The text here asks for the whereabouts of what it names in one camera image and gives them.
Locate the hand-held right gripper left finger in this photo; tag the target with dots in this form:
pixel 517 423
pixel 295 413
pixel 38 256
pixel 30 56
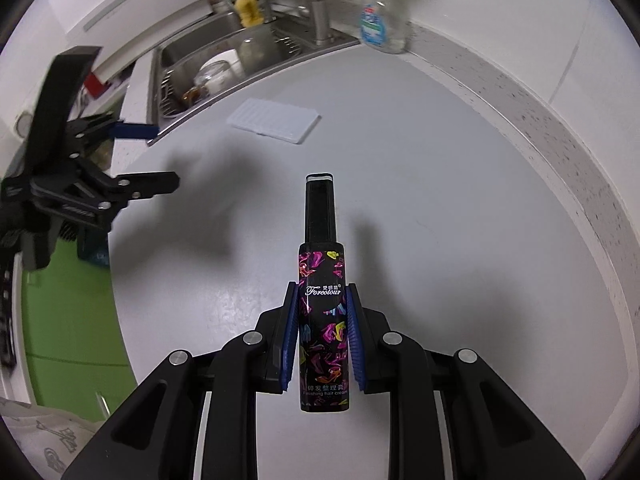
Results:
pixel 286 345

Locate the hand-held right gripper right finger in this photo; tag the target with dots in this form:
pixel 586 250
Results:
pixel 356 345

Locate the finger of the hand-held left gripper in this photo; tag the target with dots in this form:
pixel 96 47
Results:
pixel 135 131
pixel 150 184

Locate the black floral print bottle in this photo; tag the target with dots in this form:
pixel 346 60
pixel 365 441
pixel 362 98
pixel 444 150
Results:
pixel 322 310

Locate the person's left hand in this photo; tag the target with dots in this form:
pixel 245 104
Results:
pixel 66 232

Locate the red box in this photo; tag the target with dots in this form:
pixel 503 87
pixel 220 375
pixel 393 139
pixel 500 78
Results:
pixel 97 86

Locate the glass jar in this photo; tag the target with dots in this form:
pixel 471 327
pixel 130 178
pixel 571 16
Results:
pixel 210 80

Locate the stainless steel sink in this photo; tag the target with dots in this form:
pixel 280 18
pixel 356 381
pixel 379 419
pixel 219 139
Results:
pixel 200 42

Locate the white plate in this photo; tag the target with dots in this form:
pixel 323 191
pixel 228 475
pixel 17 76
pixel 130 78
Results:
pixel 225 57

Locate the white plastic lid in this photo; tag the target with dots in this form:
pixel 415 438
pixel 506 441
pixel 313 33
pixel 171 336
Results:
pixel 275 120

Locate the clear plastic cup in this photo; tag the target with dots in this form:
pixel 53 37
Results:
pixel 255 52

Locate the yellow sponge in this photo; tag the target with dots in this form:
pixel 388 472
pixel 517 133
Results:
pixel 249 11

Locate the steel kitchen faucet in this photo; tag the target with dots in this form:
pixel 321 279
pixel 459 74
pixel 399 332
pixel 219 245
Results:
pixel 320 20

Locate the grey printed cloth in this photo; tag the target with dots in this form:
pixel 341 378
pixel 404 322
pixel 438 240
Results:
pixel 45 435

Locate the clear soap dispenser bottle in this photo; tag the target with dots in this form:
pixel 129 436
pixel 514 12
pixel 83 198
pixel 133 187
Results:
pixel 382 20

